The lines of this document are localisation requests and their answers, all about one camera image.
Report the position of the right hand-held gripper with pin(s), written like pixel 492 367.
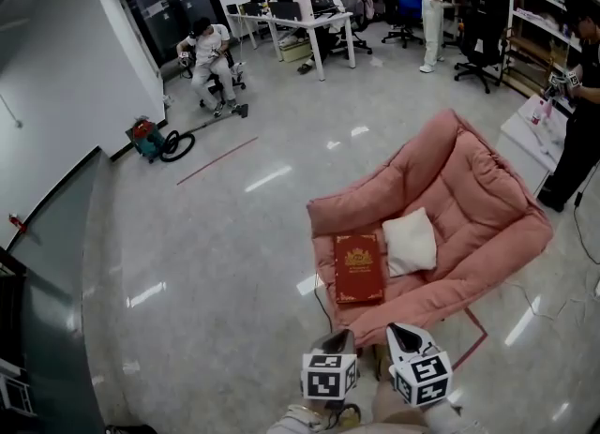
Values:
pixel 426 376

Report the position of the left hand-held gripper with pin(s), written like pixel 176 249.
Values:
pixel 323 380

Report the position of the red hardcover book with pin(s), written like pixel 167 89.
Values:
pixel 358 277

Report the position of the pink cushioned lounge chair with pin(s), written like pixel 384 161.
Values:
pixel 478 216

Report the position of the person's right forearm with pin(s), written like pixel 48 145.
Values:
pixel 445 420

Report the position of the person's left forearm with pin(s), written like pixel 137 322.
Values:
pixel 295 423

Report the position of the person's own leg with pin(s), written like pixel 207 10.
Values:
pixel 398 399

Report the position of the person's own torso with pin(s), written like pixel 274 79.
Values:
pixel 398 428

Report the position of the white cushion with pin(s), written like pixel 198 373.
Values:
pixel 410 242

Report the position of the white low table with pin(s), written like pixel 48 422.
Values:
pixel 520 146

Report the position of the vacuum wand with floor nozzle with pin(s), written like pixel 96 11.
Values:
pixel 215 120

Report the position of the black office chair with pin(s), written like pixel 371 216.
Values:
pixel 403 31
pixel 236 80
pixel 356 38

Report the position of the cardboard box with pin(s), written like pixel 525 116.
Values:
pixel 295 51

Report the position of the large black gaming chair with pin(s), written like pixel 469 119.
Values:
pixel 485 34

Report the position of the long white desk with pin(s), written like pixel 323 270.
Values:
pixel 309 23

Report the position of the black monitor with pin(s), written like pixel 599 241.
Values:
pixel 283 10

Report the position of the white computer case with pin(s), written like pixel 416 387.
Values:
pixel 303 6

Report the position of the white shelving unit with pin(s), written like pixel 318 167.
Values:
pixel 539 15

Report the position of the dark glass door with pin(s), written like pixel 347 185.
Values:
pixel 169 5

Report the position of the red wall fixture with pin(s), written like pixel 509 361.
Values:
pixel 15 221

